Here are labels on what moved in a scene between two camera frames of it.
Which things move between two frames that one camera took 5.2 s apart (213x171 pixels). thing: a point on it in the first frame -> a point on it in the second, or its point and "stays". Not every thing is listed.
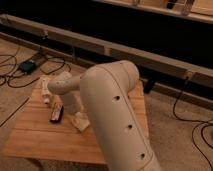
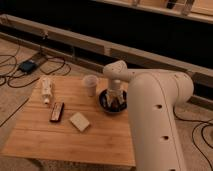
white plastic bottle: [45, 90] stays
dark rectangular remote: [57, 112] stays
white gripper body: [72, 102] -> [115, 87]
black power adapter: [27, 66] stays
